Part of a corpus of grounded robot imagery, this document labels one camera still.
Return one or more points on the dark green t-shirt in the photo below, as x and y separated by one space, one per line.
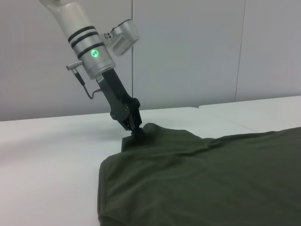
200 179

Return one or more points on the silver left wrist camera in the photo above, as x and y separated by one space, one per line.
123 37

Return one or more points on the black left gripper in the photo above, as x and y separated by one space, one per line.
117 99

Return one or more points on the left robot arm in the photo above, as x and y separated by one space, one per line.
80 30

